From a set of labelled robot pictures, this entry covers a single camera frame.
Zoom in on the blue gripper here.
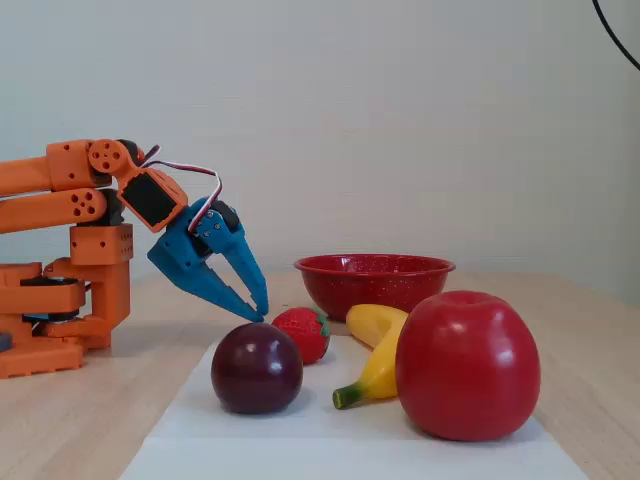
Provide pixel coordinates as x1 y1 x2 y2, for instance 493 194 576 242
147 197 270 323

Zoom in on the yellow toy banana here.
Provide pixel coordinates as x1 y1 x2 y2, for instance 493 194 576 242
332 303 412 412

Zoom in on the orange robot base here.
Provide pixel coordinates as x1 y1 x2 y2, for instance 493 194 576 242
0 262 87 380

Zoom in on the red speckled bowl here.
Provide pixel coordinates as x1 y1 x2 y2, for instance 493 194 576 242
293 253 456 323

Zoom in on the red toy strawberry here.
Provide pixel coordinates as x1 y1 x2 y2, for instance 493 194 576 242
271 306 332 366

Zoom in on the dark purple toy plum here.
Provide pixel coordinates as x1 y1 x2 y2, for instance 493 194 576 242
210 322 305 416

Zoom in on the white paper sheet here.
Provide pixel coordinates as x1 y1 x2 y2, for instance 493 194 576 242
142 333 547 441
119 437 591 480

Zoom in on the red toy apple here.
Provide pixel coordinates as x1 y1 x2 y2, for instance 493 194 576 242
394 290 543 443

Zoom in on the thin black cable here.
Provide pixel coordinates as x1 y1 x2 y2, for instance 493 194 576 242
592 0 640 71

